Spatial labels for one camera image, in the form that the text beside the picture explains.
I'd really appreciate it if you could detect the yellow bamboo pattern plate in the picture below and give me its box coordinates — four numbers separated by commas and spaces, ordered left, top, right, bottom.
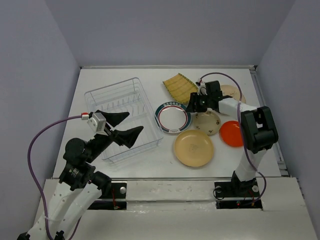
163, 73, 199, 104

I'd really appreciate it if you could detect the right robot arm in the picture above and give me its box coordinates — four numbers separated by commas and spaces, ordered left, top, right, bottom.
186, 81, 279, 201

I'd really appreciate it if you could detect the clear wire dish rack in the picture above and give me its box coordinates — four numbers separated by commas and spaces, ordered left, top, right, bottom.
84, 77, 164, 164

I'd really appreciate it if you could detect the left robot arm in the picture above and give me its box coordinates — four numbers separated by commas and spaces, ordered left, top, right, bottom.
18, 110, 144, 240

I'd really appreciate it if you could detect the large yellow round plate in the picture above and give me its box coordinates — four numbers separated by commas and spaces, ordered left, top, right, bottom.
173, 130, 215, 168

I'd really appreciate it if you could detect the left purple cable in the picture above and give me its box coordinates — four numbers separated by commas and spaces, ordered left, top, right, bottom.
27, 115, 83, 240

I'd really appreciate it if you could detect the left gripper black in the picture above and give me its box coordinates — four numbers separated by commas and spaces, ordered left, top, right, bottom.
86, 109, 145, 162

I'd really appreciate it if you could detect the green rimmed white plate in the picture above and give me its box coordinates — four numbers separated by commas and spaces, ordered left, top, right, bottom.
155, 101, 192, 134

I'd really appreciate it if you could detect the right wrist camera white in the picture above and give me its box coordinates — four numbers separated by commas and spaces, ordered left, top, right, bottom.
195, 78, 207, 96

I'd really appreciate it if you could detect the beige floral square plate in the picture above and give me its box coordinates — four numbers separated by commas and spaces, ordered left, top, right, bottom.
220, 84, 246, 104

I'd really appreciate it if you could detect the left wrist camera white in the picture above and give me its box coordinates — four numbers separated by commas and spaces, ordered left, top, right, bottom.
81, 112, 106, 135

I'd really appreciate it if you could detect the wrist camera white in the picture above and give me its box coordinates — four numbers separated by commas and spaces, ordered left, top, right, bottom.
81, 112, 106, 135
195, 78, 207, 96

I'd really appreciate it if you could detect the purple cable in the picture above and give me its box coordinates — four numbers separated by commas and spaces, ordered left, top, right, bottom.
198, 72, 267, 207
27, 115, 83, 240

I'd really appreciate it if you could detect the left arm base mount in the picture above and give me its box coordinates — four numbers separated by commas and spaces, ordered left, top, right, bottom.
88, 181, 127, 211

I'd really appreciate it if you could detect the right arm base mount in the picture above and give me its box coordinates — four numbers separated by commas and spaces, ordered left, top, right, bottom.
212, 178, 263, 210

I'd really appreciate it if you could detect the small beige flower plate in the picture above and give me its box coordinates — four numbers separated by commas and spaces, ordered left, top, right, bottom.
194, 111, 222, 136

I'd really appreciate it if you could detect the orange round plate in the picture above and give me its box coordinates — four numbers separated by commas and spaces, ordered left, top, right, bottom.
219, 120, 244, 148

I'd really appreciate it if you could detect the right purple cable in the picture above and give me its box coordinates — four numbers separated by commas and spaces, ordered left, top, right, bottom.
198, 72, 267, 207

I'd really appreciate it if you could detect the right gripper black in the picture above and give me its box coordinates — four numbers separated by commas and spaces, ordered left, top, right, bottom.
184, 92, 212, 113

